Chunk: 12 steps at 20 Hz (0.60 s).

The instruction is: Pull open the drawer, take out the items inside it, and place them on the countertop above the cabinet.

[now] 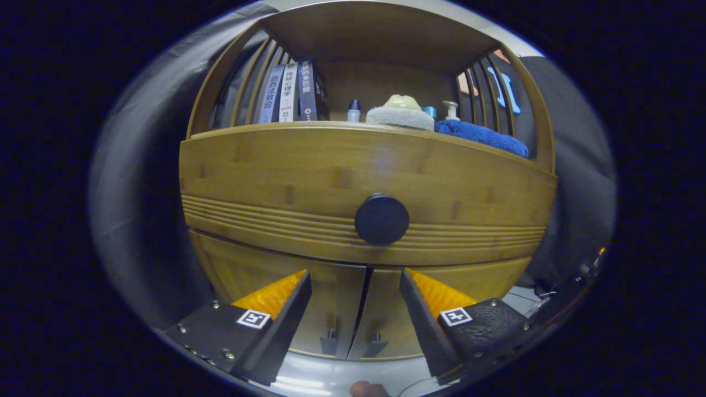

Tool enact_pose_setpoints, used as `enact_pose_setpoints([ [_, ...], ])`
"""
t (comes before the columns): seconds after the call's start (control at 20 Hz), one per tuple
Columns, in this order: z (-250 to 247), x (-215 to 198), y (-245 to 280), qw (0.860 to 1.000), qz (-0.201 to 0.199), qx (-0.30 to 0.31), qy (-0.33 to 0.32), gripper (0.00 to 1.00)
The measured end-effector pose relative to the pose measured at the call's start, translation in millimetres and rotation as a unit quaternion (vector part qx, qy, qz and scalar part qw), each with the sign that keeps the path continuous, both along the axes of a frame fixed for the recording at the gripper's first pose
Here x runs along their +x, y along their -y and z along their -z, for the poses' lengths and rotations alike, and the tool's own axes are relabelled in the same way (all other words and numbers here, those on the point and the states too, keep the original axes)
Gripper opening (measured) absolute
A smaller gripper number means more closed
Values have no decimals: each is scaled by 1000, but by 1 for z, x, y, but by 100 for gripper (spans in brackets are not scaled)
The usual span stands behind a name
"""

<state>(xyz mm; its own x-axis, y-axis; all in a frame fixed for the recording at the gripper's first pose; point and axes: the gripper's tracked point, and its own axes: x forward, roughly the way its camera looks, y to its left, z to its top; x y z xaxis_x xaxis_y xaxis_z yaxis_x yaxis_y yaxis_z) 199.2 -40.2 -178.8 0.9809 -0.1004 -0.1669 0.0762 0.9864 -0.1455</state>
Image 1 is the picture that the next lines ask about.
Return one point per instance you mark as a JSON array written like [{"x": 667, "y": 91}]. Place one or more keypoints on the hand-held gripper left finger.
[{"x": 284, "y": 331}]

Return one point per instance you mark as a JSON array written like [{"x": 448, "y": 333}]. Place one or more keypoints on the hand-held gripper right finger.
[{"x": 424, "y": 325}]

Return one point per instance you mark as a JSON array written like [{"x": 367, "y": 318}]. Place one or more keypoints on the wooden countertop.
[{"x": 331, "y": 124}]

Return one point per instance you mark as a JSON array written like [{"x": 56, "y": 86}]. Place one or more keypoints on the wooden cabinet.
[{"x": 375, "y": 33}]

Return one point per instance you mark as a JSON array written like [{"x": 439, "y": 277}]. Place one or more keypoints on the folded blue towel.
[{"x": 480, "y": 135}]

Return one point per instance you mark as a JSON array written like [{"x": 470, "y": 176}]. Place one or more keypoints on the black backdrop cloth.
[{"x": 138, "y": 193}]

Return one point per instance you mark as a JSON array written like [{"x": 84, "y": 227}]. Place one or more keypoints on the teal bottle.
[{"x": 431, "y": 112}]

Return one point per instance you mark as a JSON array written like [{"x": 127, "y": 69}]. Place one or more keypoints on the white pump bottle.
[{"x": 451, "y": 113}]

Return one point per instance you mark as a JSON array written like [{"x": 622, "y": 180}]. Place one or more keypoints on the small white bottle blue cap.
[{"x": 353, "y": 113}]

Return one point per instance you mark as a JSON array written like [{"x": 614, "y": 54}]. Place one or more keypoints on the light blue book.
[{"x": 271, "y": 96}]

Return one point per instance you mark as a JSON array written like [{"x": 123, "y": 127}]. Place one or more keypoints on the white book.
[{"x": 288, "y": 94}]

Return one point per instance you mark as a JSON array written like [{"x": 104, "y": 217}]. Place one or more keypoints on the dark blue book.
[{"x": 308, "y": 91}]

